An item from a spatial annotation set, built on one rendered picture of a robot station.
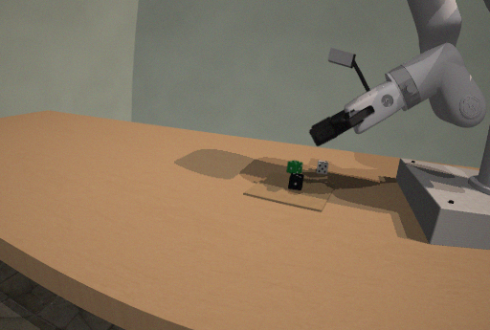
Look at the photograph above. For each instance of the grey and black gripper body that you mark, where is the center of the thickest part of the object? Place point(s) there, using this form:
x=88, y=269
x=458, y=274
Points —
x=377, y=97

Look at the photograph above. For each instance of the white die with black pips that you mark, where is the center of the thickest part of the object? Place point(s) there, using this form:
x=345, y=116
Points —
x=322, y=167

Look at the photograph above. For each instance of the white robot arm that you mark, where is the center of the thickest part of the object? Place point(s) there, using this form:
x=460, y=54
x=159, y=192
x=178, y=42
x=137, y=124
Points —
x=439, y=74

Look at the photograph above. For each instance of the green die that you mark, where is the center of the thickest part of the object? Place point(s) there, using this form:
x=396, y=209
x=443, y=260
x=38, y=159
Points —
x=294, y=167

